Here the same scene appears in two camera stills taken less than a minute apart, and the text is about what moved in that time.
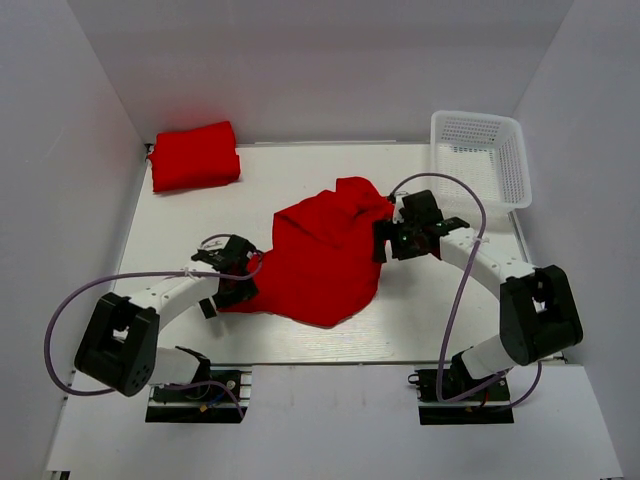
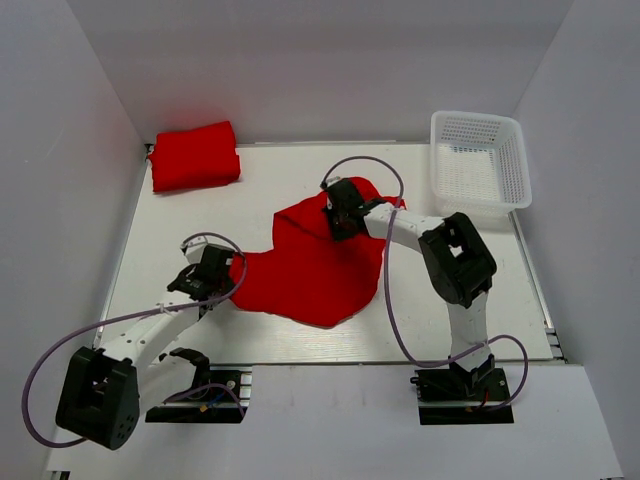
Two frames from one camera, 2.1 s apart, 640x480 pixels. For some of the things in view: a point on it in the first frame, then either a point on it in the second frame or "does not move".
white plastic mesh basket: (485, 148) does not move
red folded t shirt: (196, 157) does not move
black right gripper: (381, 241) to (341, 220)
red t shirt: (321, 268) does not move
